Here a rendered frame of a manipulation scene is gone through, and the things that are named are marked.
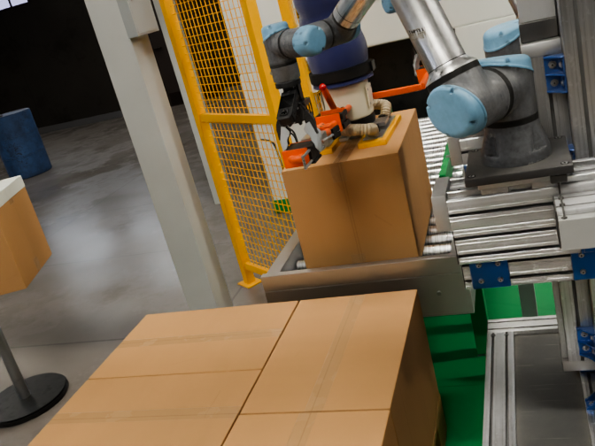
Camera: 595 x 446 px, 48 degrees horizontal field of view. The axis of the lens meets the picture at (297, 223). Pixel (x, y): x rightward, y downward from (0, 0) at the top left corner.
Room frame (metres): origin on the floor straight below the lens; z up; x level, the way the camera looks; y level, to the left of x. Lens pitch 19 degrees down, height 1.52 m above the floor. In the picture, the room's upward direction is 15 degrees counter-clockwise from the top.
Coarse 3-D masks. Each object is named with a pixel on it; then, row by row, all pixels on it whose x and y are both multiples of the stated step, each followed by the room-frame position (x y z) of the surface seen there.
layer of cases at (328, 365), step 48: (144, 336) 2.08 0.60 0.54; (192, 336) 1.98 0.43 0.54; (240, 336) 1.90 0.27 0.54; (288, 336) 1.82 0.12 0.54; (336, 336) 1.74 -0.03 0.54; (384, 336) 1.67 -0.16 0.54; (96, 384) 1.84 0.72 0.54; (144, 384) 1.76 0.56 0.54; (192, 384) 1.69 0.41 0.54; (240, 384) 1.62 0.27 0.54; (288, 384) 1.56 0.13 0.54; (336, 384) 1.50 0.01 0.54; (384, 384) 1.45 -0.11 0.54; (432, 384) 1.83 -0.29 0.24; (48, 432) 1.64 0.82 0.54; (96, 432) 1.57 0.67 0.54; (144, 432) 1.51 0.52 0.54; (192, 432) 1.46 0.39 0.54; (240, 432) 1.41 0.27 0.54; (288, 432) 1.36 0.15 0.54; (336, 432) 1.31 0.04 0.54; (384, 432) 1.27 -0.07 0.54; (432, 432) 1.70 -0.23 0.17
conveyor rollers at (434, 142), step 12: (420, 120) 4.10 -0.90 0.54; (432, 132) 3.73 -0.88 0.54; (432, 144) 3.47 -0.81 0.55; (444, 144) 3.44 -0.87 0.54; (432, 156) 3.29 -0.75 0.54; (432, 168) 3.05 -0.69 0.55; (456, 168) 2.99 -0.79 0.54; (432, 180) 2.94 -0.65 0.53; (432, 216) 2.51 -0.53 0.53; (432, 228) 2.34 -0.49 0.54; (432, 240) 2.25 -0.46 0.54; (444, 240) 2.23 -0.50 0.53; (432, 252) 2.16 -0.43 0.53; (444, 252) 2.15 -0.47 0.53; (300, 264) 2.35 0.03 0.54
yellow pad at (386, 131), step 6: (384, 114) 2.42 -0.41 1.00; (390, 120) 2.40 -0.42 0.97; (396, 120) 2.41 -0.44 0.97; (378, 126) 2.28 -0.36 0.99; (384, 126) 2.35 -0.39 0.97; (390, 126) 2.34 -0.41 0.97; (396, 126) 2.38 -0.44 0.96; (384, 132) 2.26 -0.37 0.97; (390, 132) 2.28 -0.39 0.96; (366, 138) 2.24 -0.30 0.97; (372, 138) 2.22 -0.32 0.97; (378, 138) 2.22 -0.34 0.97; (384, 138) 2.19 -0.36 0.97; (360, 144) 2.21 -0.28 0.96; (366, 144) 2.21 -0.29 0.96; (372, 144) 2.20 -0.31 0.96; (378, 144) 2.19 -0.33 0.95; (384, 144) 2.19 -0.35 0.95
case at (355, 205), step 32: (416, 128) 2.53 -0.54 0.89; (320, 160) 2.20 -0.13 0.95; (352, 160) 2.11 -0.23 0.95; (384, 160) 2.07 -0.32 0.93; (416, 160) 2.39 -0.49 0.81; (288, 192) 2.19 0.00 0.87; (320, 192) 2.15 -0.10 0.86; (352, 192) 2.11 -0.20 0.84; (384, 192) 2.08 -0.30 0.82; (416, 192) 2.25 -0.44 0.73; (320, 224) 2.16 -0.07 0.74; (352, 224) 2.12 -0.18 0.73; (384, 224) 2.09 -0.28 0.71; (416, 224) 2.13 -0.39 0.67; (320, 256) 2.17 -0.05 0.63; (352, 256) 2.13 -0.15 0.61; (384, 256) 2.09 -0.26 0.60; (416, 256) 2.06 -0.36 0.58
